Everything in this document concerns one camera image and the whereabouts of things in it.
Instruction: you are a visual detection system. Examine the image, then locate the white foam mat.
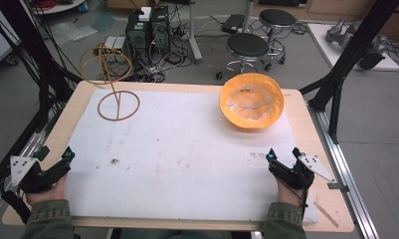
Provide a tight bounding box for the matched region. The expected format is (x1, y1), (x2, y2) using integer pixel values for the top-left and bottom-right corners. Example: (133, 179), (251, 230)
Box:
(64, 87), (320, 224)

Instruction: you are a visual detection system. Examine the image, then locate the small metal bracket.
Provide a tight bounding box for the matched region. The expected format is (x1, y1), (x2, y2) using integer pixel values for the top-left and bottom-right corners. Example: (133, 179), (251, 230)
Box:
(326, 181), (350, 194)

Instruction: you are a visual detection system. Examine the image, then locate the white round table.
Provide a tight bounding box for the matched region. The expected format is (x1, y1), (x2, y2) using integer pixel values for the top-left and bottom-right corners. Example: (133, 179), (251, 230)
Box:
(29, 0), (88, 16)

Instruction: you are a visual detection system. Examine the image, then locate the black computer tower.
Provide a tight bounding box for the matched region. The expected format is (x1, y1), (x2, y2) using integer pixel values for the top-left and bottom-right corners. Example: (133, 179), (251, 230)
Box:
(148, 5), (171, 64)
(124, 10), (151, 66)

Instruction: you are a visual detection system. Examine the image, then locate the grey metal table leg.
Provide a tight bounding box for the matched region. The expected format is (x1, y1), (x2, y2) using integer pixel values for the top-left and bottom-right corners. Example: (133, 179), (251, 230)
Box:
(186, 0), (204, 65)

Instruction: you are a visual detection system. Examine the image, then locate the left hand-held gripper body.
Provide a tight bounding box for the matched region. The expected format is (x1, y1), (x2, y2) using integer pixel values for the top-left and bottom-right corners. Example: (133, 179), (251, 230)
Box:
(9, 155), (72, 194)

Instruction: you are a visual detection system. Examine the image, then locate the brown wire ring stand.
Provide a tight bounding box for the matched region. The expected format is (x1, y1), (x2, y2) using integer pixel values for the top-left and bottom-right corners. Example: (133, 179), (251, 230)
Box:
(79, 44), (141, 122)

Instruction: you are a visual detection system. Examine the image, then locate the orange bucket hat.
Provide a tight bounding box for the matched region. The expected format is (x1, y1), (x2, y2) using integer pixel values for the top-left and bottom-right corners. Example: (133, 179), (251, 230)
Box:
(218, 72), (286, 130)

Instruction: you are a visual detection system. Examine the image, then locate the person's left hand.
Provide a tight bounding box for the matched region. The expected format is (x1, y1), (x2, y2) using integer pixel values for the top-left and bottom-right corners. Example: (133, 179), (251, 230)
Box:
(25, 174), (69, 206)

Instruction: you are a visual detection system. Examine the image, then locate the person's right hand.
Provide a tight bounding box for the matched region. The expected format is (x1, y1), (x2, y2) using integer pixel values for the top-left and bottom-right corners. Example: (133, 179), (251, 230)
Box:
(275, 176), (303, 208)

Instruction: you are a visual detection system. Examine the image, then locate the black metal frame post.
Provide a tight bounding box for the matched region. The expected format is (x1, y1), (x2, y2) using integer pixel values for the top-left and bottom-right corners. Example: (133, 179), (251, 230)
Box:
(0, 0), (84, 132)
(299, 0), (399, 145)

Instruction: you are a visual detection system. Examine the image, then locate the aluminium rail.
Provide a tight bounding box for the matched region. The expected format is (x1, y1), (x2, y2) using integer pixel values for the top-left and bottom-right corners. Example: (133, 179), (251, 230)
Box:
(0, 109), (64, 224)
(306, 103), (381, 239)

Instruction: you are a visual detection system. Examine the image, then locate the black round stool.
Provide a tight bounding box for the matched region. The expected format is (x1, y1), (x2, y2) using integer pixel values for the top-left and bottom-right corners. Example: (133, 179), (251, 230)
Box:
(258, 8), (298, 66)
(215, 32), (274, 81)

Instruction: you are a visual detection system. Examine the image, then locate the white small box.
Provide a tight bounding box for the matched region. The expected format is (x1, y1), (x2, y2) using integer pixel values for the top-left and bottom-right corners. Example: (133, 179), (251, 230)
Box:
(137, 6), (153, 23)

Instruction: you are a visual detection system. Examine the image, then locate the white floor board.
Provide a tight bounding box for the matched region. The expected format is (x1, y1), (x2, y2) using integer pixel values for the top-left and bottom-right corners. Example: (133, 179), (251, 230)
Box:
(306, 22), (399, 73)

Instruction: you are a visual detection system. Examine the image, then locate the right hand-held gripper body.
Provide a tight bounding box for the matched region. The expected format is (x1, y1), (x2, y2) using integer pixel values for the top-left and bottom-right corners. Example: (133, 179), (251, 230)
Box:
(268, 153), (337, 191)

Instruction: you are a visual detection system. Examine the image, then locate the thin wooden stick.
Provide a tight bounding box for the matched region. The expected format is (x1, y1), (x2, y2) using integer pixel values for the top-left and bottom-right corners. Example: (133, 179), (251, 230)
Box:
(313, 201), (340, 229)

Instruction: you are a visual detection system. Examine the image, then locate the black power adapter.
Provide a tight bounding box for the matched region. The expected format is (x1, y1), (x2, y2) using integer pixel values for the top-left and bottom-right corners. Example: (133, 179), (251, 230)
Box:
(220, 13), (246, 35)

